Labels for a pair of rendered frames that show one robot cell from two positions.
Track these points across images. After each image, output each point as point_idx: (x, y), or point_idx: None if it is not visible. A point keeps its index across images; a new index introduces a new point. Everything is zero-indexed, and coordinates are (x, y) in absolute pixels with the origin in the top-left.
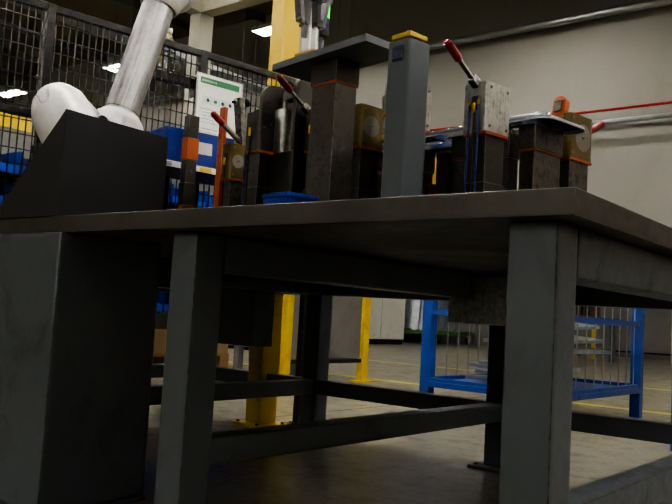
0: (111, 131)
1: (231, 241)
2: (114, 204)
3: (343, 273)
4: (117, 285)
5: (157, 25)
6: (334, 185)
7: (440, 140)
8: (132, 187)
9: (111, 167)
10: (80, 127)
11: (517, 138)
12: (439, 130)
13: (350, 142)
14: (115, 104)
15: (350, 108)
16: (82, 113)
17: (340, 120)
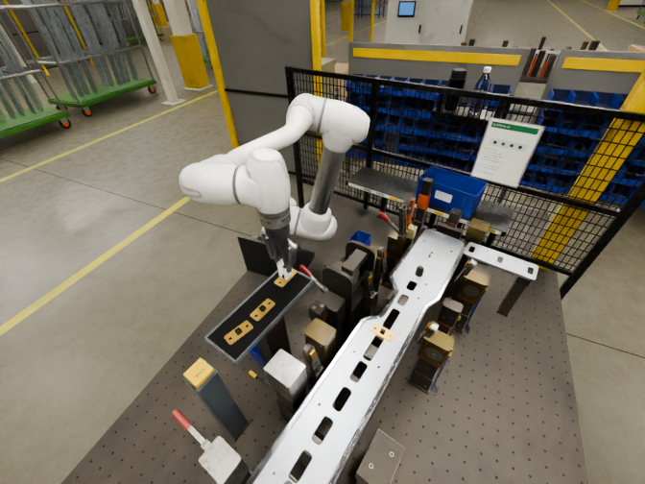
0: (259, 246)
1: None
2: (270, 271)
3: None
4: None
5: (324, 164)
6: (266, 363)
7: (332, 408)
8: (276, 267)
9: (264, 258)
10: (245, 243)
11: None
12: (296, 411)
13: (270, 354)
14: (309, 205)
15: (264, 341)
16: (244, 238)
17: (259, 342)
